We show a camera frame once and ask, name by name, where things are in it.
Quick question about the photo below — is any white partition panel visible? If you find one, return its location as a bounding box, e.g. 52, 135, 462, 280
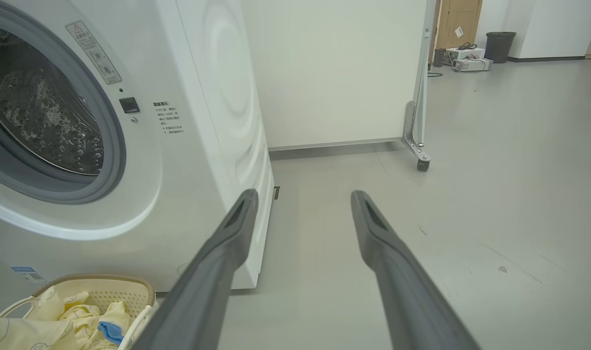
241, 0, 436, 150

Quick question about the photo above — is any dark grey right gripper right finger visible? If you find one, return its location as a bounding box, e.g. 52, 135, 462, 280
350, 190, 481, 350

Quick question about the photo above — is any cream basket with brown rim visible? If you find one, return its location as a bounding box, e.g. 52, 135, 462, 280
0, 273, 159, 350

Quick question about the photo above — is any cream garment with blue cuffs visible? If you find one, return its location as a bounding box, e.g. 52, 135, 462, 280
0, 287, 89, 350
59, 301, 131, 350

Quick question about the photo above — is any black trash bin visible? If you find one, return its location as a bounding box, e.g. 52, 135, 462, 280
485, 32, 517, 64

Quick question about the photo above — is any white flat device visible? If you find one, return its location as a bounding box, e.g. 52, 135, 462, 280
452, 58, 494, 73

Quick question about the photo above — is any grey partition foot with caster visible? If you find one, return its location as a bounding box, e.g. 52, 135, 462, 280
401, 101, 432, 172

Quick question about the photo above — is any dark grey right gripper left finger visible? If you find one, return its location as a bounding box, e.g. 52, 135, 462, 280
132, 189, 259, 350

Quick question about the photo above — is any white equipment box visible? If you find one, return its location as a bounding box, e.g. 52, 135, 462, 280
445, 47, 486, 62

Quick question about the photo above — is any grey warning sticker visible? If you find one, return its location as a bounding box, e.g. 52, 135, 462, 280
65, 20, 123, 85

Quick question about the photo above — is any white front-load washing machine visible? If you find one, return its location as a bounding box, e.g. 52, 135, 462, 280
0, 0, 275, 316

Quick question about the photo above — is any blue energy label sticker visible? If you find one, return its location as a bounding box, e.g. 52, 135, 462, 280
11, 266, 48, 287

